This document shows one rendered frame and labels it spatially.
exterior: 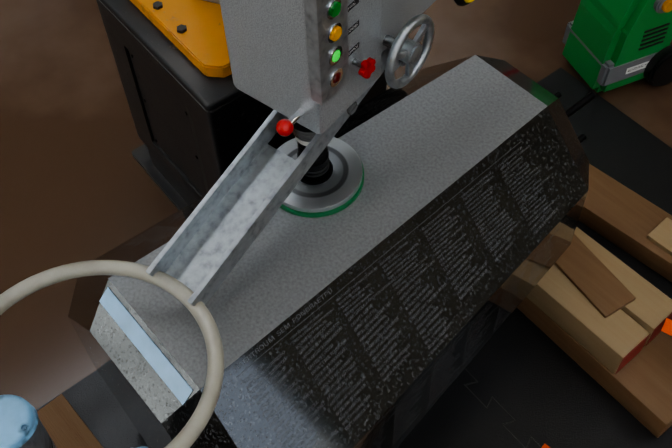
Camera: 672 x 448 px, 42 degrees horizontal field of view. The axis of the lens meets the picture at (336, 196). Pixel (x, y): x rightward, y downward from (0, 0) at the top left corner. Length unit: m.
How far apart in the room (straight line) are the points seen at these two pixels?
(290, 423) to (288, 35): 0.77
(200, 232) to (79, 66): 1.83
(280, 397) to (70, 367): 1.08
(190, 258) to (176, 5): 0.91
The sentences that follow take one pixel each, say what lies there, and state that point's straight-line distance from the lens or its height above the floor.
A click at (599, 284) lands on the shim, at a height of 0.22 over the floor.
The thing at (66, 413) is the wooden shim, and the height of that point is 0.03.
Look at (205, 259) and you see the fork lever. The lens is 1.74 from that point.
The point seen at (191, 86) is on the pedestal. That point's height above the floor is 0.74.
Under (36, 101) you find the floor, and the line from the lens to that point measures 3.43.
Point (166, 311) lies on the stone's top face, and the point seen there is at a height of 0.80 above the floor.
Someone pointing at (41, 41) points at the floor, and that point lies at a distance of 3.67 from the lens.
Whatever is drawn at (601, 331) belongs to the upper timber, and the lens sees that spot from 2.50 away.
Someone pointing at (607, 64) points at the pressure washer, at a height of 0.16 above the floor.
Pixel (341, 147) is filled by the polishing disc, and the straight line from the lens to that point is 1.97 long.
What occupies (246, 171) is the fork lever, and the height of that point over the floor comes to 0.95.
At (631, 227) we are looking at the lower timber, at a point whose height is 0.09.
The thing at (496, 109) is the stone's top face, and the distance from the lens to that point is 2.11.
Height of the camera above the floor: 2.33
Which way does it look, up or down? 53 degrees down
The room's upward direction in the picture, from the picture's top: 2 degrees counter-clockwise
